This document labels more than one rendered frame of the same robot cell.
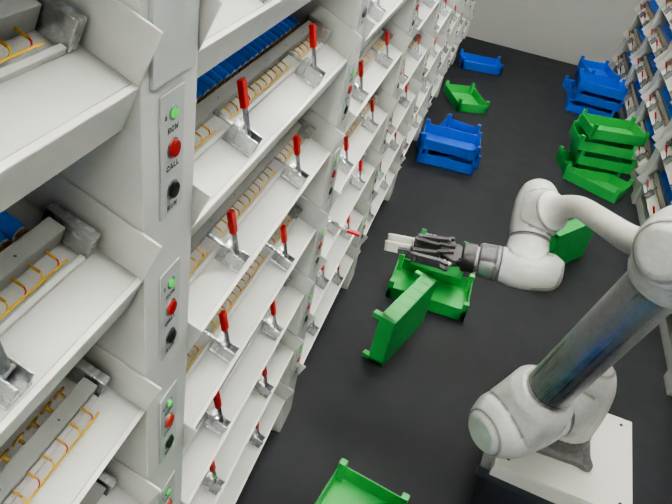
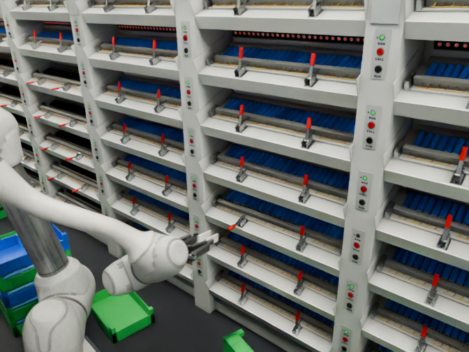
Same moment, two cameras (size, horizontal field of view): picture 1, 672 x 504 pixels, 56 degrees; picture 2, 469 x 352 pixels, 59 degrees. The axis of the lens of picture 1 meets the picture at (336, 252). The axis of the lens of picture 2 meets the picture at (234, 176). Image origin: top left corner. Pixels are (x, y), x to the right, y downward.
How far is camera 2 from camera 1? 2.40 m
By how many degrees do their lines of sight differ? 98
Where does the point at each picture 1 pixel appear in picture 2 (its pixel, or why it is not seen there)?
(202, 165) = (106, 54)
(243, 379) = (146, 184)
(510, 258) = not seen: hidden behind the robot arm
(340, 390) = (213, 342)
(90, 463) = (75, 92)
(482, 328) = not seen: outside the picture
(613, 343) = not seen: hidden behind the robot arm
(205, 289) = (112, 98)
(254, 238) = (129, 105)
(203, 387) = (115, 138)
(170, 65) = (72, 11)
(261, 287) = (151, 148)
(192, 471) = (117, 174)
